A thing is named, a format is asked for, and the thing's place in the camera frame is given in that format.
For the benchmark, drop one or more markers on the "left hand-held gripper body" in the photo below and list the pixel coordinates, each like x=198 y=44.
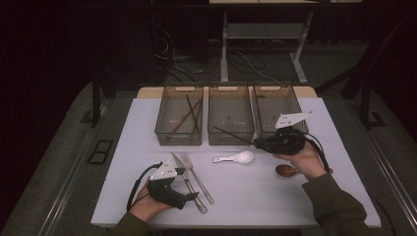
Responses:
x=165 y=193

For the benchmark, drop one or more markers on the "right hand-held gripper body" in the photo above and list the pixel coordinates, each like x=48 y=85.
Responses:
x=288 y=142

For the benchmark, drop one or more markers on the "steel table knife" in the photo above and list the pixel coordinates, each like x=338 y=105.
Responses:
x=177 y=161

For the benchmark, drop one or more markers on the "steel fork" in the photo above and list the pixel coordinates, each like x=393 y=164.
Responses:
x=201 y=187

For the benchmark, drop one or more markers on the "transparent grey plastic bin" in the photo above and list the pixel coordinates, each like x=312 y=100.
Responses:
x=230 y=111
x=272 y=108
x=170 y=111

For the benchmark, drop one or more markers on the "brown wooden chopstick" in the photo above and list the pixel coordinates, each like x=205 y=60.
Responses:
x=198 y=114
x=183 y=120

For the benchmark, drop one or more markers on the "person's left hand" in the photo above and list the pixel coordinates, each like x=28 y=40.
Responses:
x=146 y=206

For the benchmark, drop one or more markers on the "person's right hand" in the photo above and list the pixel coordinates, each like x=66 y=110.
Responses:
x=306 y=162

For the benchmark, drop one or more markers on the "white ceramic spoon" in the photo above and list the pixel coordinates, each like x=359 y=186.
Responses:
x=244 y=157

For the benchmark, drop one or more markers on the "brown wooden spoon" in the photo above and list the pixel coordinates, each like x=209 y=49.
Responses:
x=284 y=170

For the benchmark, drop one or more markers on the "black angled metal stand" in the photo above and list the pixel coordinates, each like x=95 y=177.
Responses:
x=364 y=98

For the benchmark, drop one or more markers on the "white metal desk frame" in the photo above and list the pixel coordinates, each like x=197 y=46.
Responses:
x=224 y=49

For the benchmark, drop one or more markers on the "metal floor rail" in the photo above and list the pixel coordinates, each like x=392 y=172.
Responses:
x=65 y=193
x=390 y=177

